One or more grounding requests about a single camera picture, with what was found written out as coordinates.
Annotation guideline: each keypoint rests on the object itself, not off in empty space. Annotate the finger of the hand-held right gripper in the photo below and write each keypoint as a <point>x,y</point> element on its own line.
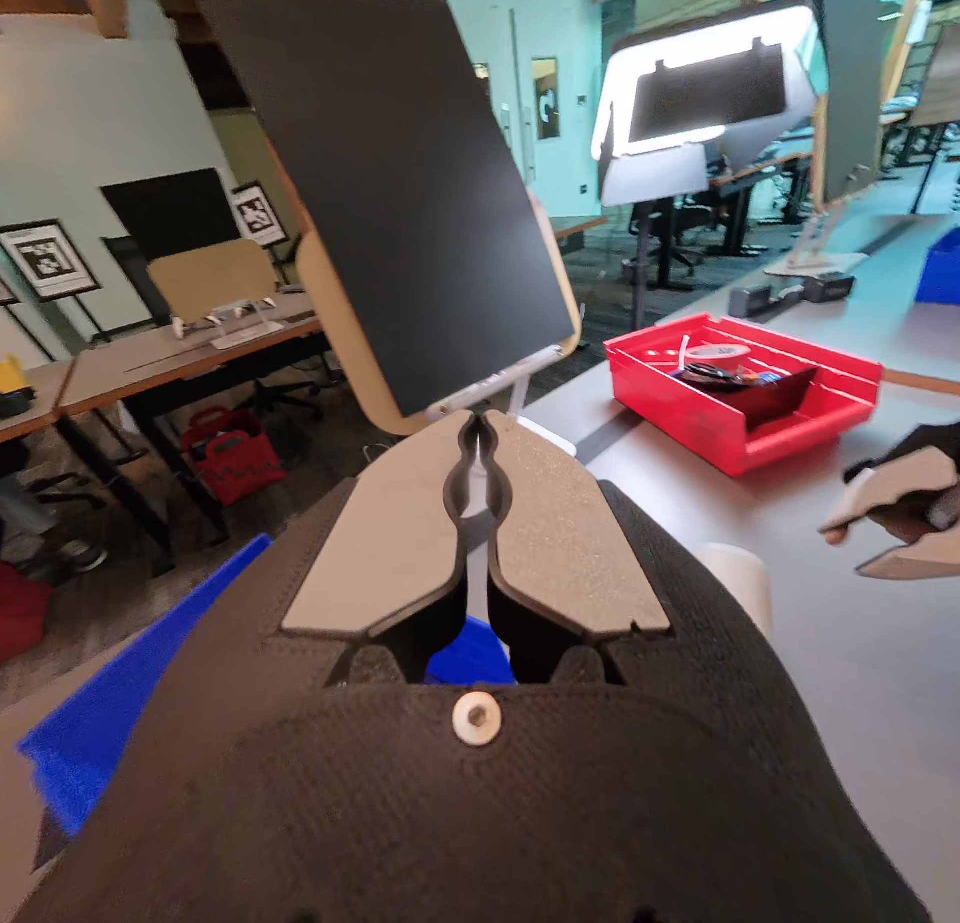
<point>892,480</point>
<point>915,563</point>

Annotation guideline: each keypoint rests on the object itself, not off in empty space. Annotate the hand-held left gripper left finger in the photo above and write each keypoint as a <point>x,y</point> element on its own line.
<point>390,533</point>

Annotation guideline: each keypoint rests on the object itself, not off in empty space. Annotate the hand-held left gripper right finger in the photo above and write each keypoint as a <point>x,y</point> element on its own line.
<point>570,540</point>

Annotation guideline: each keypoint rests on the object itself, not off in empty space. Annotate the white water bottle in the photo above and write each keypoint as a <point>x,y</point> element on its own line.
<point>739,578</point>

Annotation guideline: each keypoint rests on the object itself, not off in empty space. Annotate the red divided plastic bin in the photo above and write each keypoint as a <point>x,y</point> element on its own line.
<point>720,443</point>

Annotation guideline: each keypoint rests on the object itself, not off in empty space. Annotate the black bin divider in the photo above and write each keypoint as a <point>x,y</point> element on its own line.
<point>780,394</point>

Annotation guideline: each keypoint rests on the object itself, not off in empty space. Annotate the black office chair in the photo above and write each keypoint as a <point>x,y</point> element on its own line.
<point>281,398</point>

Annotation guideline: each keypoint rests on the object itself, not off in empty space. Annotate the blue plastic bin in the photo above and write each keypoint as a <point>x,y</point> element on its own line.
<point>941,270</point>
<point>112,683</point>

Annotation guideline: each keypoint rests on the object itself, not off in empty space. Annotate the wooden board stand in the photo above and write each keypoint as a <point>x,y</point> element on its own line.
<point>814,263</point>

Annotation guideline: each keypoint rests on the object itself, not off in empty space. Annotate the grey dumbbell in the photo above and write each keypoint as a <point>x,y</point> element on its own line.
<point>754,302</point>

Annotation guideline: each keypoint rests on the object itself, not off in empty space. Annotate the white tape roll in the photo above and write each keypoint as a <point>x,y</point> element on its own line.
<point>716,353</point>

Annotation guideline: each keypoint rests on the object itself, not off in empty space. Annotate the small white board stand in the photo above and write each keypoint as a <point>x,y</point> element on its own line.
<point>240,330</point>

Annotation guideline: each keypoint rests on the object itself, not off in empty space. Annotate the black light stand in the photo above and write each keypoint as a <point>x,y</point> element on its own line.
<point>640,263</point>

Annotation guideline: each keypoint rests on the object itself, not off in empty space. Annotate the wooden top desk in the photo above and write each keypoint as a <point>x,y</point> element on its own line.
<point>150,368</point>

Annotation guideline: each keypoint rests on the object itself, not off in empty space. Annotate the small wooden board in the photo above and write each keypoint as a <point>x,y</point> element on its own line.
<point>214,278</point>

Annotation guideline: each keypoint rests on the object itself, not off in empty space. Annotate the black faced wooden board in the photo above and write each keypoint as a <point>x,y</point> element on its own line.
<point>847,75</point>
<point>390,203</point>

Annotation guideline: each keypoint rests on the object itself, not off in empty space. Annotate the framed marker poster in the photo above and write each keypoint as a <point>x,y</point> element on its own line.
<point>259,214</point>
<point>49,259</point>

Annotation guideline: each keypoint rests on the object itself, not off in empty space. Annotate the red fabric bag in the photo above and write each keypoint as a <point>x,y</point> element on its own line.
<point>19,615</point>

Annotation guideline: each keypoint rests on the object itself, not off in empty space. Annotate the black rectangular panel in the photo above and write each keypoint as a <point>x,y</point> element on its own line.
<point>172,210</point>

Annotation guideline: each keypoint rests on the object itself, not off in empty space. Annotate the softbox light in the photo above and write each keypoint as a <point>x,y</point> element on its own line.
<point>705,98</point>

